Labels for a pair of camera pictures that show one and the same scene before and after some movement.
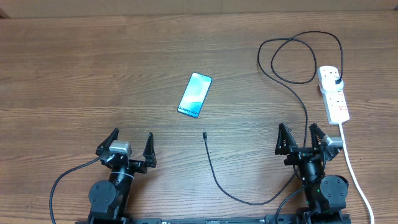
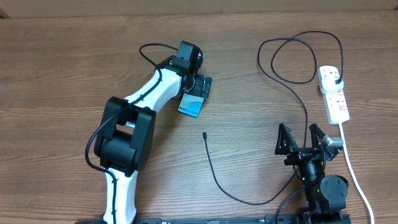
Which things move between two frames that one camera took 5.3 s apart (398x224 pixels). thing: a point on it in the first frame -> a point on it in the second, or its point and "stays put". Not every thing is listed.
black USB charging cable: (209, 160) stays put
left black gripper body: (137, 166) -> (196, 86)
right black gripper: (297, 153) stays put
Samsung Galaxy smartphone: (194, 95) stays put
